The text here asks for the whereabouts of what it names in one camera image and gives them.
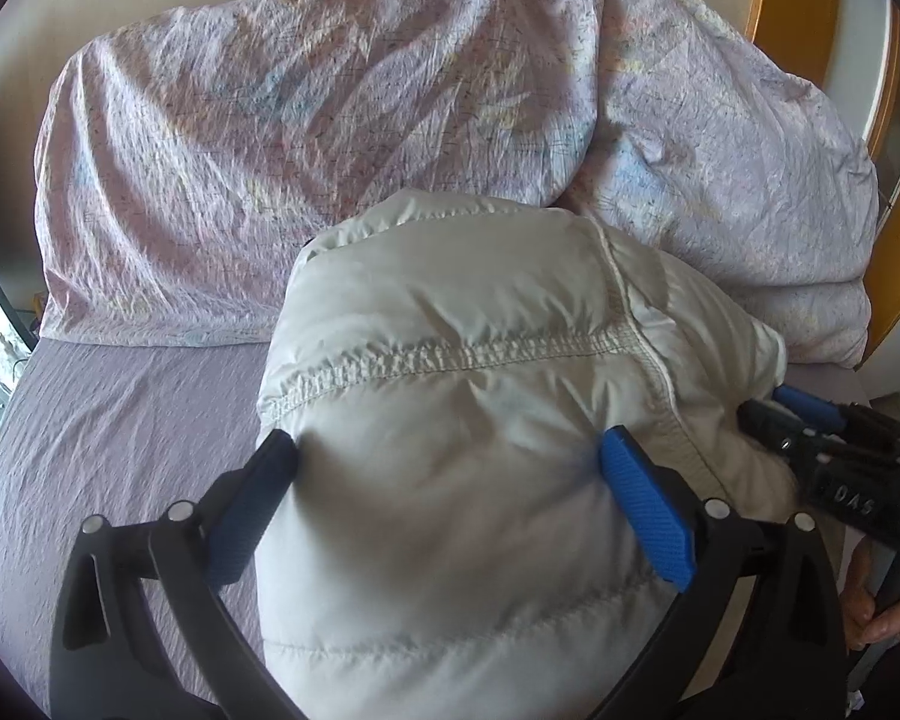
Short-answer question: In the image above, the beige puffer down jacket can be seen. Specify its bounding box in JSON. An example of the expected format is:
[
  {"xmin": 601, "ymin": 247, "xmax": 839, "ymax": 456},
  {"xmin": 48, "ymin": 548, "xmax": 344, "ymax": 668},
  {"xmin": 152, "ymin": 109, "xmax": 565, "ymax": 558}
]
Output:
[{"xmin": 256, "ymin": 190, "xmax": 797, "ymax": 718}]

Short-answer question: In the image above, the person's right hand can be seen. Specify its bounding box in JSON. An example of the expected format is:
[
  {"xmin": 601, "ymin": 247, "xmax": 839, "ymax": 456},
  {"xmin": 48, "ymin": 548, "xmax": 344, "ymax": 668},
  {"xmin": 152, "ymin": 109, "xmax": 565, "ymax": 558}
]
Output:
[{"xmin": 839, "ymin": 535, "xmax": 900, "ymax": 653}]

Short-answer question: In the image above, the purple bed sheet mattress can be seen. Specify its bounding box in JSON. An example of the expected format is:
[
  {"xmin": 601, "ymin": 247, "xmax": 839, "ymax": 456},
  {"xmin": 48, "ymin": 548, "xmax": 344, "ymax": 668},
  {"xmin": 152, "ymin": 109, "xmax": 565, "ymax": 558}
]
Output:
[{"xmin": 0, "ymin": 335, "xmax": 872, "ymax": 714}]

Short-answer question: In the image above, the large flat screen television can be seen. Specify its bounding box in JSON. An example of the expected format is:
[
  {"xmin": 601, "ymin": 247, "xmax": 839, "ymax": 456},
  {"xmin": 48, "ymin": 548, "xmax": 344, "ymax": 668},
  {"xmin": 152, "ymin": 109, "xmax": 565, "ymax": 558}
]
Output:
[{"xmin": 0, "ymin": 284, "xmax": 38, "ymax": 351}]

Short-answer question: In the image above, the floral pink duvet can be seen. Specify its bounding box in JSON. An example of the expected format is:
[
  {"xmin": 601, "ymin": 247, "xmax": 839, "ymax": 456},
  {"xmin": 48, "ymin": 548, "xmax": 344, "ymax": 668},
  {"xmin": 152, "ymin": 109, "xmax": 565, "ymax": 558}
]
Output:
[{"xmin": 34, "ymin": 0, "xmax": 878, "ymax": 367}]

